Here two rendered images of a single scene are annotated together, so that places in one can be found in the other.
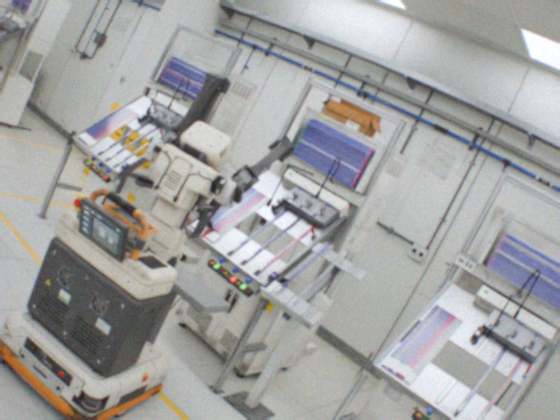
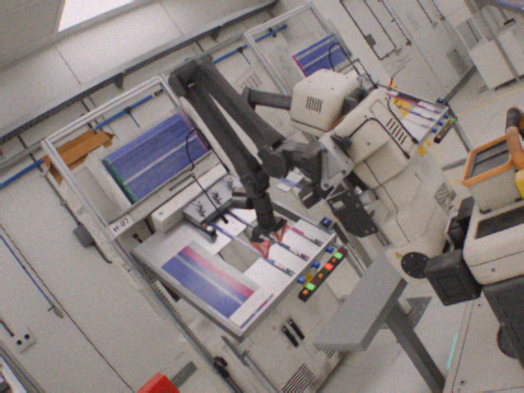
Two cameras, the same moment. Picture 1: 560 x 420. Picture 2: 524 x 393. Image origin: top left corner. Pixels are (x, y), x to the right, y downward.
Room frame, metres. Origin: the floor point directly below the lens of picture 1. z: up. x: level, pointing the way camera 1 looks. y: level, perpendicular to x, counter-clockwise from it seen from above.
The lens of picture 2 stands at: (2.31, 1.78, 1.35)
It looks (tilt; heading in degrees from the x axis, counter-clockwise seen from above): 8 degrees down; 295
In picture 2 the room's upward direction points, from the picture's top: 35 degrees counter-clockwise
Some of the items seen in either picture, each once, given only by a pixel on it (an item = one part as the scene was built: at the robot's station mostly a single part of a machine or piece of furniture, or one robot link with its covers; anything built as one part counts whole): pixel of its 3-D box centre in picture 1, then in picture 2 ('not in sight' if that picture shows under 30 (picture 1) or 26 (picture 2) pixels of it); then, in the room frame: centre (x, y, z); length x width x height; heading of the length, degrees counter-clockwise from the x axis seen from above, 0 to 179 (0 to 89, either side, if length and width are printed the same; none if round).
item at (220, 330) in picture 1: (252, 311); (269, 341); (3.72, -0.15, 0.31); 0.70 x 0.65 x 0.62; 58
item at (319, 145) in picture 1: (334, 153); (155, 157); (3.59, -0.14, 1.52); 0.51 x 0.13 x 0.27; 58
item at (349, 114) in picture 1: (361, 118); (94, 140); (3.90, -0.20, 1.82); 0.68 x 0.30 x 0.20; 58
